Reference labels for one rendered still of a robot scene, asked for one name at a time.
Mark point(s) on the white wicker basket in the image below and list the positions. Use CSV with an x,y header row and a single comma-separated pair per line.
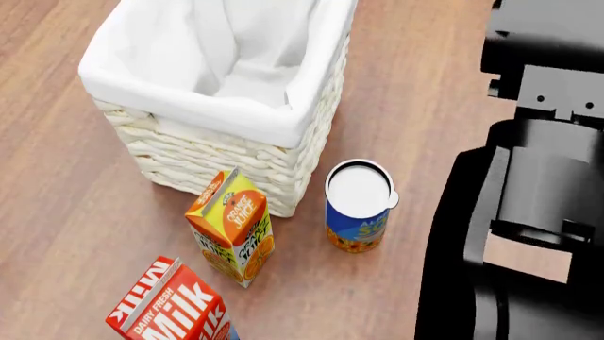
x,y
207,159

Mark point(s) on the red milk carton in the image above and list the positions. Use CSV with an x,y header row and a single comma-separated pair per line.
x,y
174,304

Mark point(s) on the orange juice carton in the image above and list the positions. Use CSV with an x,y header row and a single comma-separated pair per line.
x,y
236,230

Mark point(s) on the white cloth basket liner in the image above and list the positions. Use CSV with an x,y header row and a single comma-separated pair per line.
x,y
189,71

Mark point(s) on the blue soup can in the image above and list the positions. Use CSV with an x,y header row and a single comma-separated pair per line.
x,y
356,219

